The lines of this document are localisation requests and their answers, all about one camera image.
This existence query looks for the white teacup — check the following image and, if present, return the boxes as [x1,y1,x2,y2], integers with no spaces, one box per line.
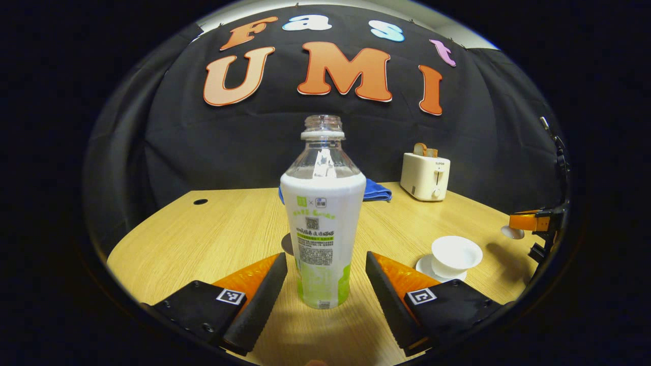
[431,235,483,279]

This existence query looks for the white green water bottle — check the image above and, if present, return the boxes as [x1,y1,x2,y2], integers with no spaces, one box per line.
[280,115,367,310]

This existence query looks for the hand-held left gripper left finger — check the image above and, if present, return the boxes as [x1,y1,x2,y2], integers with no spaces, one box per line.
[141,253,288,356]

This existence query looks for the blue folded towel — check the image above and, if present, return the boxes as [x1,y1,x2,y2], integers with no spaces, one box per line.
[278,178,393,203]

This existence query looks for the white saucer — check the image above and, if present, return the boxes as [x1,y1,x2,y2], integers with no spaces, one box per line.
[416,254,467,283]

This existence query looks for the cream toaster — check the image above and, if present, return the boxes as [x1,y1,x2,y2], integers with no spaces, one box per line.
[400,151,451,202]

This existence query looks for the black backdrop cloth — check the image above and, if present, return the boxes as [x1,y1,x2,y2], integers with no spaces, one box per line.
[84,4,570,255]

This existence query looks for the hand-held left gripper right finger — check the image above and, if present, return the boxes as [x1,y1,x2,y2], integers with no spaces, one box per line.
[365,251,512,358]

